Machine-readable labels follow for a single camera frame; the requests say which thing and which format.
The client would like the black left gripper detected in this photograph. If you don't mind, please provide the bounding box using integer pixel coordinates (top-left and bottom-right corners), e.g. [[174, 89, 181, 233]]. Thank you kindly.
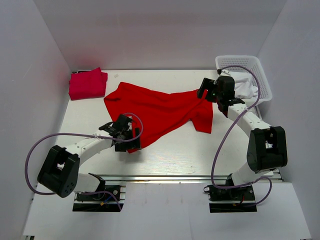
[[115, 127, 142, 152]]

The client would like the red t-shirt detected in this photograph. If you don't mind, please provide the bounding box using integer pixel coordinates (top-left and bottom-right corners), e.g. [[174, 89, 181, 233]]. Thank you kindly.
[[103, 82, 214, 149]]

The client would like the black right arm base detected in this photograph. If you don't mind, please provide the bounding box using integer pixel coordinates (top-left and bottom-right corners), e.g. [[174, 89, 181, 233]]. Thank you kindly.
[[203, 185, 257, 213]]

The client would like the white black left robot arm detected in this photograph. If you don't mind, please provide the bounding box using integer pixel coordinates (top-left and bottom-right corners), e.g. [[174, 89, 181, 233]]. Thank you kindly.
[[37, 112, 144, 200]]

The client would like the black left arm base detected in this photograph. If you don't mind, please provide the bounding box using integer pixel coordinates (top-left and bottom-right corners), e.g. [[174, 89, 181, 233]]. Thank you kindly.
[[72, 184, 126, 213]]

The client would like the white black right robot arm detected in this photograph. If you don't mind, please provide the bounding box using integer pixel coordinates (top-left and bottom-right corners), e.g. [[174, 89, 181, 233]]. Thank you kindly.
[[197, 76, 288, 200]]

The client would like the white t-shirt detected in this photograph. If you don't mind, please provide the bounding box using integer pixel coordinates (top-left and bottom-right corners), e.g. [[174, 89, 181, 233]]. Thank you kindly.
[[220, 69, 258, 99]]

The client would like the white plastic basket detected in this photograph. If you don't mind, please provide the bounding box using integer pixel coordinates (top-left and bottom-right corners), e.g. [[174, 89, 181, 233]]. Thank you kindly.
[[215, 55, 273, 106]]

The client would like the folded crimson t-shirt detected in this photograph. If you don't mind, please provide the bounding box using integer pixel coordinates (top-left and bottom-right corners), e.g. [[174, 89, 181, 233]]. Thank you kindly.
[[68, 67, 108, 101]]

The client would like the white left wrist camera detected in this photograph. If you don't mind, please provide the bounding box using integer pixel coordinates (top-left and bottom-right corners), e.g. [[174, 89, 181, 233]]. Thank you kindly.
[[123, 115, 133, 131]]

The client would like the aluminium rail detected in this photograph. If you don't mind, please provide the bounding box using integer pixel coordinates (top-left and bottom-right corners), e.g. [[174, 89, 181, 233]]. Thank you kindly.
[[74, 174, 283, 183]]

